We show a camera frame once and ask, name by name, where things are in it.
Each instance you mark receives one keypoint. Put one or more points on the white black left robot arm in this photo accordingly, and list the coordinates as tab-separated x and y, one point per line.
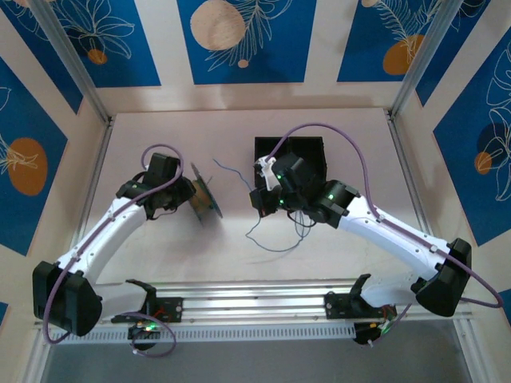
100	235

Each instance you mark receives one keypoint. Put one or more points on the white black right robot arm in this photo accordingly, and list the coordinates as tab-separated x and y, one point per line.
399	239

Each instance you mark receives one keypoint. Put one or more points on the black plastic tray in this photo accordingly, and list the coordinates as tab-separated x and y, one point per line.
309	149

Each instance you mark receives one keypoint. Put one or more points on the aluminium frame rail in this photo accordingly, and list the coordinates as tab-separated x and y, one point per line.
99	159
471	355
405	159
36	359

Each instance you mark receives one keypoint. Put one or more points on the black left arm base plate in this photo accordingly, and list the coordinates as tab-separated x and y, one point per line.
171	309

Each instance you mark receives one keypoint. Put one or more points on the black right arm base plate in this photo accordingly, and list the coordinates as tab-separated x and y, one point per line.
335	305

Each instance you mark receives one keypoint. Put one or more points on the wide aluminium base rail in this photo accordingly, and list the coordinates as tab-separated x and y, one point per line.
255	303

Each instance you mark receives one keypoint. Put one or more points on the aluminium frame post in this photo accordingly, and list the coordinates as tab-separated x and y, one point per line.
76	64
423	56

